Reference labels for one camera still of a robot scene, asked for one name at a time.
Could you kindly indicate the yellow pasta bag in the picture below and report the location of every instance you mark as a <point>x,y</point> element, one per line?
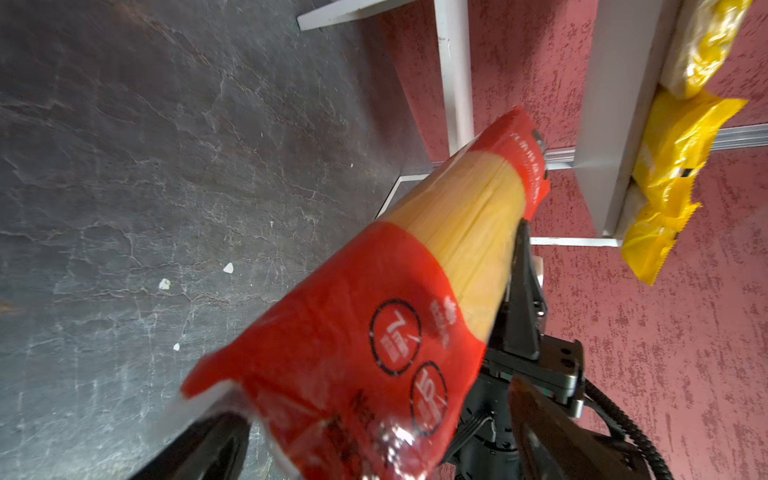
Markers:
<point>675,146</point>
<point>647,235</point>
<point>701,43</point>

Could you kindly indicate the white two-tier shelf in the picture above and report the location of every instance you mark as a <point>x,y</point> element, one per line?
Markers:
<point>462,64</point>

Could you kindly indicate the red spaghetti bag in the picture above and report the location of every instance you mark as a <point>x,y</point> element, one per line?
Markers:
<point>362,369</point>

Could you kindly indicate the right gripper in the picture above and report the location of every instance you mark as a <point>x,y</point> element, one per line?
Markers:
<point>529,417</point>

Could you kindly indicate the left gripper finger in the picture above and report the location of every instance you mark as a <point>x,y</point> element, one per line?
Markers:
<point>214,448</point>

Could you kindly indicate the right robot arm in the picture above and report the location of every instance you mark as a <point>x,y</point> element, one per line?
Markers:
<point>630,432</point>

